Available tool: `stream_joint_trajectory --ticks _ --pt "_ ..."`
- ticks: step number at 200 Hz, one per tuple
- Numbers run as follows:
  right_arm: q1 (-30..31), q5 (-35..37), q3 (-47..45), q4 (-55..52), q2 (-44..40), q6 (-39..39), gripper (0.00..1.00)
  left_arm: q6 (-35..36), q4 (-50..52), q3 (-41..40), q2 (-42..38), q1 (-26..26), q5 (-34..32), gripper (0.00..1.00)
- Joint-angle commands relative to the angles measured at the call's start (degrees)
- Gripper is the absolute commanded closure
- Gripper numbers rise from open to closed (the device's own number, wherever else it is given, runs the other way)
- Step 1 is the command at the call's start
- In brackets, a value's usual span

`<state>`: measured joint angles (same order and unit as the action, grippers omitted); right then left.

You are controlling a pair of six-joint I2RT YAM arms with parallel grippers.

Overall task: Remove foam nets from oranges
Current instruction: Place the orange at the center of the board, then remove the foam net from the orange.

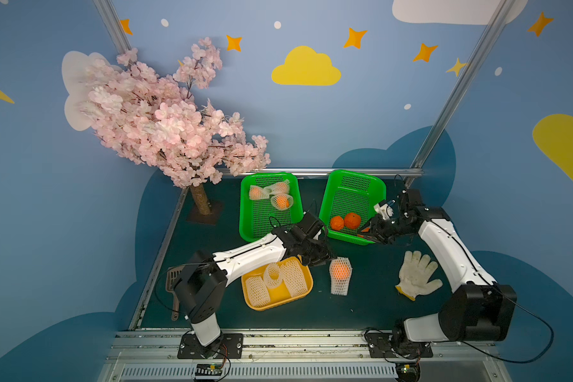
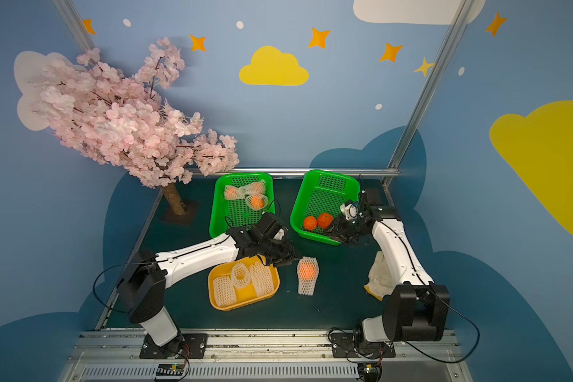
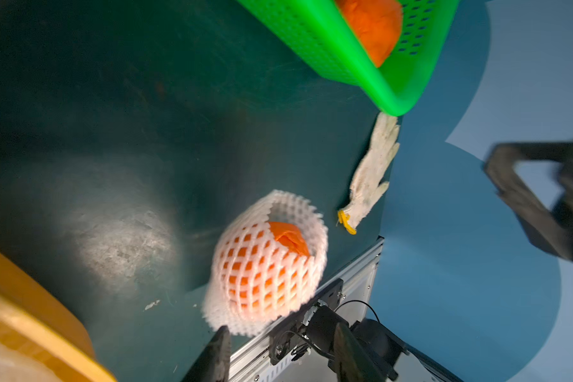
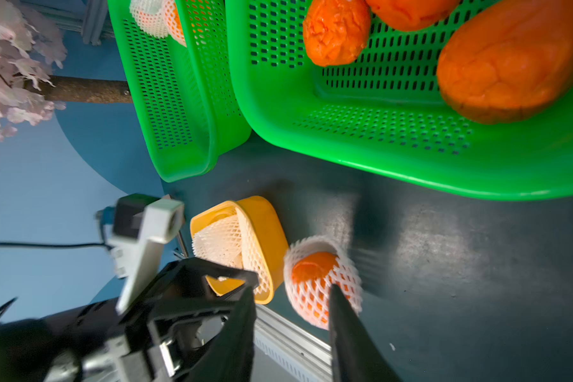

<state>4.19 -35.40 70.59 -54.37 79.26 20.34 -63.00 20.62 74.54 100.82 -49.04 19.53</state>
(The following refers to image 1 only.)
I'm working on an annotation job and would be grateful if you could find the white foam net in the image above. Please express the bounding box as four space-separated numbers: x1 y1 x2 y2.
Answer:
262 263 283 290
279 259 308 298
245 276 271 308

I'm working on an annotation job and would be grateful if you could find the netted orange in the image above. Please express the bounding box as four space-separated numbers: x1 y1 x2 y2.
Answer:
248 186 270 201
270 194 294 211
329 257 353 296
264 180 291 196

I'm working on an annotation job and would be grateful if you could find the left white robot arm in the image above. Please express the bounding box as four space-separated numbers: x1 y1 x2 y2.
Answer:
172 213 334 347

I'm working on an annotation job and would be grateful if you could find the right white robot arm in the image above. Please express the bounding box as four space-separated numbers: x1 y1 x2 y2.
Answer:
357 189 517 343

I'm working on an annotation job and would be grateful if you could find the yellow plastic tray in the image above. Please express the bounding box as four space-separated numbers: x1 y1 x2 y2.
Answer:
241 257 314 311

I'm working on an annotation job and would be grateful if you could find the left green plastic basket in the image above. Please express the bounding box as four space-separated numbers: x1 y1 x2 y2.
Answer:
239 172 304 242

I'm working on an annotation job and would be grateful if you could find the green plastic basket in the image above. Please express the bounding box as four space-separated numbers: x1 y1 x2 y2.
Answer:
239 172 304 242
319 170 387 246

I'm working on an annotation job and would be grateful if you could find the white cotton work glove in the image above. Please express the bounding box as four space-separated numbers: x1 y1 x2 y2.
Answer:
396 251 443 301

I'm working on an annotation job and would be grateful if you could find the right green plastic basket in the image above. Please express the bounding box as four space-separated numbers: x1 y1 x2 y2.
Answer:
319 170 387 246

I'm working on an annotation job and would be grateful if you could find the pink artificial blossom tree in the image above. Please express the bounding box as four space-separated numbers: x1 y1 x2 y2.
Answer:
80 38 271 221

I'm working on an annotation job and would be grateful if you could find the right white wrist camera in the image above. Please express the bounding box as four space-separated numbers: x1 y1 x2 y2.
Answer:
373 200 394 221

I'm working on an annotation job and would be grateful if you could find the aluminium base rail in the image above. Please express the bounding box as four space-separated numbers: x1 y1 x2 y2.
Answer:
98 329 511 381

